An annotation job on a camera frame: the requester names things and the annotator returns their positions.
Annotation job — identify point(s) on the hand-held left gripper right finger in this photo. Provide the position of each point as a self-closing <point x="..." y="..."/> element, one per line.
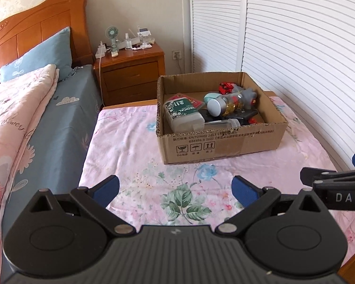
<point x="245" y="190"/>

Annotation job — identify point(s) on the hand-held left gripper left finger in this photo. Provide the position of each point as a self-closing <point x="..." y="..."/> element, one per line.
<point x="106" y="188"/>

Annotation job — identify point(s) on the cardboard box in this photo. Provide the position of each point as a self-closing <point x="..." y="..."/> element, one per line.
<point x="219" y="145"/>

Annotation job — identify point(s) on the clear plastic container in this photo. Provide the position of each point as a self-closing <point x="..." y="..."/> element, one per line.
<point x="224" y="123"/>

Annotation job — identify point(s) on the black power bank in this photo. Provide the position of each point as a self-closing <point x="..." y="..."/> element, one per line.
<point x="244" y="114"/>

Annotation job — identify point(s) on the clear jar with silver lid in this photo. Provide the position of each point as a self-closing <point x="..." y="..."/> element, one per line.
<point x="217" y="106"/>

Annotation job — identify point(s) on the grey cat toy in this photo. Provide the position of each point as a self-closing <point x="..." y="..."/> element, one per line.
<point x="248" y="96"/>

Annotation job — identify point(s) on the mint green case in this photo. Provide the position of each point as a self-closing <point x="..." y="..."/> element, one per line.
<point x="211" y="97"/>

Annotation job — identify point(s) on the pink floral sheet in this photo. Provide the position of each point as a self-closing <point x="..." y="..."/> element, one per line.
<point x="127" y="153"/>

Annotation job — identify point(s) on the blue bed sheet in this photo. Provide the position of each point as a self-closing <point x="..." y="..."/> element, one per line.
<point x="65" y="130"/>

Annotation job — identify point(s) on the green white wet wipes pack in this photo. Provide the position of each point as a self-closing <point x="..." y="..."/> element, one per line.
<point x="182" y="114"/>

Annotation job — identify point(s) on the red flat packet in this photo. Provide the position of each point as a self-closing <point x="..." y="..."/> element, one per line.
<point x="192" y="102"/>

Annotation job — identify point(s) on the red toy car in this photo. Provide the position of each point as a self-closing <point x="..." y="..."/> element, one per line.
<point x="225" y="87"/>

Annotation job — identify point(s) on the wooden nightstand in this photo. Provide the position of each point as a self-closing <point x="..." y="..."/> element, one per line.
<point x="130" y="77"/>

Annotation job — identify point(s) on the pink floral quilt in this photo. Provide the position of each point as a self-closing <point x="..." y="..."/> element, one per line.
<point x="14" y="118"/>

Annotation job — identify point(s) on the white louvered door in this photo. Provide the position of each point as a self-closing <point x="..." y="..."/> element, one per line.
<point x="307" y="50"/>
<point x="216" y="20"/>

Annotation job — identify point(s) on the white power strip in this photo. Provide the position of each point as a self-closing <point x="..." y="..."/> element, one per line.
<point x="100" y="51"/>

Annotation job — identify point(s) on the small clear bottle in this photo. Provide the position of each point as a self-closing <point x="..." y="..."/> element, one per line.
<point x="128" y="43"/>

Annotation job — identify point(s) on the blue pillow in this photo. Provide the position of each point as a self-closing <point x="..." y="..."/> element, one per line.
<point x="41" y="56"/>

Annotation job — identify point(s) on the small green desk fan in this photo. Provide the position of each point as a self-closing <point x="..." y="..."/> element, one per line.
<point x="111" y="33"/>

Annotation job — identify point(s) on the white phone stand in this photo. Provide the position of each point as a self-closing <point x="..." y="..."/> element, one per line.
<point x="144" y="35"/>

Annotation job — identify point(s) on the wooden headboard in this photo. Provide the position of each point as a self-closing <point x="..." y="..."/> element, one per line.
<point x="32" y="26"/>

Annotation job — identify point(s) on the white wall socket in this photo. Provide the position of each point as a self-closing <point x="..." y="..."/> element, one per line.
<point x="177" y="55"/>

